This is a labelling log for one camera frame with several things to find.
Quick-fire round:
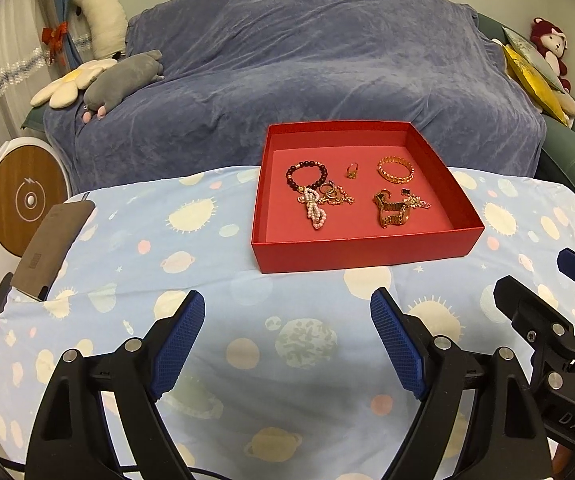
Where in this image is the gold wristwatch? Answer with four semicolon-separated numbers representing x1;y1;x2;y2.
372;189;413;229

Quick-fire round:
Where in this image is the silver grey pillow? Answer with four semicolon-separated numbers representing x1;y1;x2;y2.
501;26;568;93

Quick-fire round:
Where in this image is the round white appliance wooden face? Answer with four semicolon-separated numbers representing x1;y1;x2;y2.
0;137;70;311

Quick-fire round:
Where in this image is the brown flat pouch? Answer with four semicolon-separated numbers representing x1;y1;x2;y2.
10;200;98;303

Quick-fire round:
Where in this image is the dark bead bracelet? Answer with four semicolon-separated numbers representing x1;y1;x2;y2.
285;160;329;193

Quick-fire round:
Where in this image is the light blue planet print cloth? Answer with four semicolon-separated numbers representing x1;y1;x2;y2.
0;166;575;480

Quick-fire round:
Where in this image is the gold cushion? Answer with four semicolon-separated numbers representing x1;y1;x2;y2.
502;42;571;126

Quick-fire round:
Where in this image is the blue curtain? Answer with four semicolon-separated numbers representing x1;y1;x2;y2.
47;0;93;68

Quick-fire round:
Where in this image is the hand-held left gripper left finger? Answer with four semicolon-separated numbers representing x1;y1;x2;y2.
24;290;206;480

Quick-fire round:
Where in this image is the blue grey sofa blanket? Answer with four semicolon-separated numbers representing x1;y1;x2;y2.
42;0;548;196

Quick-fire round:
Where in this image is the grey plush animal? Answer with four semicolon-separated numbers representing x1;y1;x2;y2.
81;50;164;123

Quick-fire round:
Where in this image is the gold chain link bangle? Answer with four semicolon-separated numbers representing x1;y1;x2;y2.
377;156;415;184

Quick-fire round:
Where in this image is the pearl bracelet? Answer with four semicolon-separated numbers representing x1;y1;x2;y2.
300;187;328;231

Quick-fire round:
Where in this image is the white llama plush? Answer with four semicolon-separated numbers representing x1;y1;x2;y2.
71;0;129;61

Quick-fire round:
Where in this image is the flower shaped cushion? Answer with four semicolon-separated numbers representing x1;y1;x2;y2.
30;57;118;110

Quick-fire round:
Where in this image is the green sofa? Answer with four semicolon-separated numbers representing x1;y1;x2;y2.
477;12;575;211

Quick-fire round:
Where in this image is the red ribbon bow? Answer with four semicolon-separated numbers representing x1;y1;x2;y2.
41;20;70;53

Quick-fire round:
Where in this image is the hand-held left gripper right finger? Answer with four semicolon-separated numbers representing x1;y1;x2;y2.
370;287;553;480

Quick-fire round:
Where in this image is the red cardboard box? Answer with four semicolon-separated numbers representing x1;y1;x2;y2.
250;120;485;275

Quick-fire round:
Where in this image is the red monkey plush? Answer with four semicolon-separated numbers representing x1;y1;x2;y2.
530;16;573;93

